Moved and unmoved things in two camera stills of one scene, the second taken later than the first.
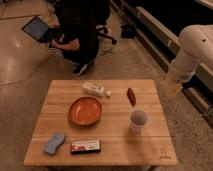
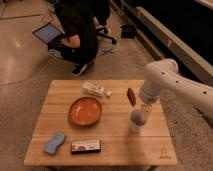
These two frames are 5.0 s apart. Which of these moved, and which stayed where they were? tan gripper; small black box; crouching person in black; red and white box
Moved: tan gripper
Stayed: small black box; red and white box; crouching person in black
